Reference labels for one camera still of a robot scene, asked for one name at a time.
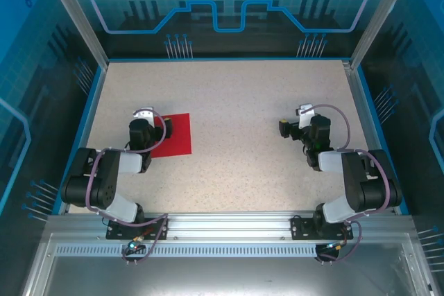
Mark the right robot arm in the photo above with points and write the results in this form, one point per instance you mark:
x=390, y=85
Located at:
x=367, y=178

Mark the aluminium frame post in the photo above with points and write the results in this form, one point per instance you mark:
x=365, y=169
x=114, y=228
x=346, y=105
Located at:
x=381, y=15
x=74, y=15

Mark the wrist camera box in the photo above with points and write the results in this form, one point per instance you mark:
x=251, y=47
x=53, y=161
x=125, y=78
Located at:
x=307, y=112
x=144, y=115

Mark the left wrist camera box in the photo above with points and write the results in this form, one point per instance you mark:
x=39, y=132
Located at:
x=144, y=115

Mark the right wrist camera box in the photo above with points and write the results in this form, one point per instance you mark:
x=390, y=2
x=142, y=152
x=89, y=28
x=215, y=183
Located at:
x=307, y=112

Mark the aluminium side rail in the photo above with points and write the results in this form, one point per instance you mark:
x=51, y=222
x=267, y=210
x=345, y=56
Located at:
x=369, y=136

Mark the grey sheet metal tray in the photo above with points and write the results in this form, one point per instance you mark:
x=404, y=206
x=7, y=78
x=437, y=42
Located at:
x=222, y=275

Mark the small connector with green light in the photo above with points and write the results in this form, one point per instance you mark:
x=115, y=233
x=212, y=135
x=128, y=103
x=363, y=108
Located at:
x=134, y=245
x=333, y=245

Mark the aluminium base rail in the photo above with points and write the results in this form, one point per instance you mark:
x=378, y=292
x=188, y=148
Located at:
x=225, y=226

